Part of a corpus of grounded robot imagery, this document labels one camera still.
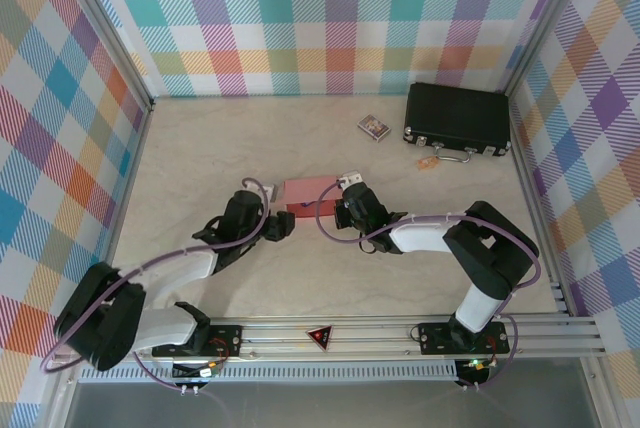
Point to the black hard case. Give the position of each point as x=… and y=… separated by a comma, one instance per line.
x=455, y=113

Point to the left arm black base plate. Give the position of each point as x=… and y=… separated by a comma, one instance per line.
x=230, y=343

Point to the pink paper box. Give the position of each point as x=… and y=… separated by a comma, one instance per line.
x=305, y=190

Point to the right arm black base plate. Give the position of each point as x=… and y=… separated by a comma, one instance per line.
x=430, y=335

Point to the aluminium frame post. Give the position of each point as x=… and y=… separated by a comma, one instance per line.
x=544, y=23
x=107, y=28

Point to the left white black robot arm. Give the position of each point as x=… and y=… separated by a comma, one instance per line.
x=170, y=278

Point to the small orange paper tag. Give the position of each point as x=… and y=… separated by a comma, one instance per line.
x=428, y=163

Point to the small black connector board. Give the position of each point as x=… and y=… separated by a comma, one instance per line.
x=475, y=365
x=200, y=372

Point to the grey metal sheet panel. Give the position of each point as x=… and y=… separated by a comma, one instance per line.
x=325, y=405

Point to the aluminium frame side rail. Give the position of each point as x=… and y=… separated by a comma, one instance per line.
x=540, y=208
x=122, y=213

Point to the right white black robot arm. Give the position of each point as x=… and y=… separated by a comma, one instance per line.
x=425, y=238

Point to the aluminium frame cross rail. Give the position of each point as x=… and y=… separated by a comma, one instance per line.
x=280, y=338

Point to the red triangular warning sign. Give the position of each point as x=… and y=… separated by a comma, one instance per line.
x=320, y=335

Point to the small purple card box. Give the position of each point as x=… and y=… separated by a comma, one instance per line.
x=374, y=126

